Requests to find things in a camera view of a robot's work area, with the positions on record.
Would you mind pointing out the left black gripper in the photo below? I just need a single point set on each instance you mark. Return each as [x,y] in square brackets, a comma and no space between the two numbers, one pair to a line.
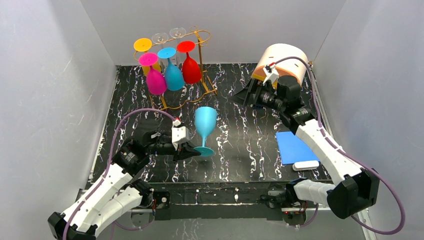
[180,152]

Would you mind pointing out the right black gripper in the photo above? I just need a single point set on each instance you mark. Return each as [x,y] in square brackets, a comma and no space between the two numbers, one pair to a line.
[255,96]

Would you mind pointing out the light blue wine glass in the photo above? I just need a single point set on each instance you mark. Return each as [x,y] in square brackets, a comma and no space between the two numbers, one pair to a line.
[205,119]

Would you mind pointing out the red wine glass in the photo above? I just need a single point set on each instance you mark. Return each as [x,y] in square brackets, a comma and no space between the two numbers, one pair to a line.
[190,69]

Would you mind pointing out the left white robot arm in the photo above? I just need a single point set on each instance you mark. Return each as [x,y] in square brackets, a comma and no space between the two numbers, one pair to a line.
[117,190]

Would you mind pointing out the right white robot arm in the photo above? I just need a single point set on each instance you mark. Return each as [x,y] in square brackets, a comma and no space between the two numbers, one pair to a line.
[353,187]

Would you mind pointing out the teal blue wine glass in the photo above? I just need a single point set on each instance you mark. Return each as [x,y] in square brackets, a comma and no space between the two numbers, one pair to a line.
[173,75]

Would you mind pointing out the magenta wine glass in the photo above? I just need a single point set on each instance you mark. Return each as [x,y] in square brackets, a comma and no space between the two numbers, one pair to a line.
[155,81]

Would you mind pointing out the clear wine glass right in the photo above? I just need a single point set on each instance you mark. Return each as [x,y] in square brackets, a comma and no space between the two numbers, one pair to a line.
[177,34]

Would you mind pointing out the clear wine glass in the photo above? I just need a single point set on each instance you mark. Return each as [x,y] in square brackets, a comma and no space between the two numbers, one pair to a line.
[159,39]
[177,34]

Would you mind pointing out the clear wine glass left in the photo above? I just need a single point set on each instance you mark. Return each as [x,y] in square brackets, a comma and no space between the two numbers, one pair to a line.
[159,39]

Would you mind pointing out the yellow wine glass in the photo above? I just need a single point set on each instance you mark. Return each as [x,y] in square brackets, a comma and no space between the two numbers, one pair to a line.
[143,45]

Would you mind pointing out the round pastel drawer cabinet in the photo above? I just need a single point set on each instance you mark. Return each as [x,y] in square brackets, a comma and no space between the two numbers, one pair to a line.
[289,59]

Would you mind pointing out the blue flat board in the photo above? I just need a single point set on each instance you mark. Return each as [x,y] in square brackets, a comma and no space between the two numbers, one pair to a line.
[292,149]

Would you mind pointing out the small white bar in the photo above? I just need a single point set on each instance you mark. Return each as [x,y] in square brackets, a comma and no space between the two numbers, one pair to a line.
[305,165]

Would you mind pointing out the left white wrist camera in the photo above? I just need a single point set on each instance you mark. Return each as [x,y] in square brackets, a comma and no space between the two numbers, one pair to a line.
[179,133]

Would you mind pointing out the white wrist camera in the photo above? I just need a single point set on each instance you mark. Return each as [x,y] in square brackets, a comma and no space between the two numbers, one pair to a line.
[271,74]
[179,133]

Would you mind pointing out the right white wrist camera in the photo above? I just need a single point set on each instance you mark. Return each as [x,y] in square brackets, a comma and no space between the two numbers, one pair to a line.
[271,74]

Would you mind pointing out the gold wire wine glass rack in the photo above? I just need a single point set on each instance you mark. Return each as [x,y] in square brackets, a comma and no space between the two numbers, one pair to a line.
[200,38]

